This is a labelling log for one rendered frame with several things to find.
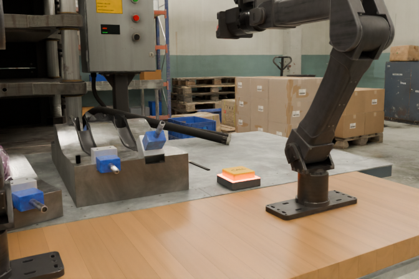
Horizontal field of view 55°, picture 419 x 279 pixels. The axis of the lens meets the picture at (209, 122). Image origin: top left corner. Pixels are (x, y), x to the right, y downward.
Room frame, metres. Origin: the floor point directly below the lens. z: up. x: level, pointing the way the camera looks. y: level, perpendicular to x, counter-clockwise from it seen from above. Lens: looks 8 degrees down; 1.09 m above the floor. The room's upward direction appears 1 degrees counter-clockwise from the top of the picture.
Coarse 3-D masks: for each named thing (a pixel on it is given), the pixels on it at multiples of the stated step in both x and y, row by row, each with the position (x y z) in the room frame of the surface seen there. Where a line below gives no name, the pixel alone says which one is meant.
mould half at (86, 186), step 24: (144, 120) 1.20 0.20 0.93; (72, 144) 1.03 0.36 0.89; (96, 144) 1.05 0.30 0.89; (120, 144) 1.06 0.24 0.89; (72, 168) 0.83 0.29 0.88; (96, 168) 0.83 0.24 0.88; (144, 168) 0.88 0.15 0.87; (168, 168) 0.90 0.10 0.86; (72, 192) 0.85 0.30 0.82; (96, 192) 0.83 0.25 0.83; (120, 192) 0.85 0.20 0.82; (144, 192) 0.88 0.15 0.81; (168, 192) 0.90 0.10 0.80
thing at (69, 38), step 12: (48, 0) 2.13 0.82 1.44; (60, 0) 1.52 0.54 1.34; (72, 0) 1.53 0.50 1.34; (48, 12) 2.13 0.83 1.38; (72, 36) 1.53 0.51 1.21; (48, 48) 2.13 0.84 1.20; (72, 48) 1.52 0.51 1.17; (48, 60) 2.13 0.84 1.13; (72, 60) 1.52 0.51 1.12; (48, 72) 2.13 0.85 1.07; (72, 72) 1.52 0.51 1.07; (60, 108) 2.15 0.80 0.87; (72, 108) 1.52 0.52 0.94; (48, 120) 2.12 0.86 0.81; (60, 120) 2.13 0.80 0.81
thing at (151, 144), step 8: (160, 128) 0.85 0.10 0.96; (144, 136) 0.89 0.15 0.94; (152, 136) 0.87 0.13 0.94; (160, 136) 0.88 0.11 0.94; (144, 144) 0.89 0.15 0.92; (152, 144) 0.88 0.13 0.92; (160, 144) 0.89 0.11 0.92; (144, 152) 0.89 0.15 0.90; (152, 152) 0.89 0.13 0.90; (160, 152) 0.90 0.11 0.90; (152, 160) 0.91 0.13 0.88; (160, 160) 0.92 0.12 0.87
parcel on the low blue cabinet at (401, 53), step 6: (390, 48) 7.55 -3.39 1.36; (396, 48) 7.41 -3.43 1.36; (402, 48) 7.29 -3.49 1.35; (408, 48) 7.19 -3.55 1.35; (414, 48) 7.24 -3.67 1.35; (390, 54) 7.53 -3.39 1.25; (396, 54) 7.39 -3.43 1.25; (402, 54) 7.27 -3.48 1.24; (408, 54) 7.20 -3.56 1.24; (414, 54) 7.24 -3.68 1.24; (390, 60) 7.53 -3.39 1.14; (396, 60) 7.42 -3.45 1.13; (402, 60) 7.28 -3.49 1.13; (408, 60) 7.22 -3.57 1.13; (414, 60) 7.26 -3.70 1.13
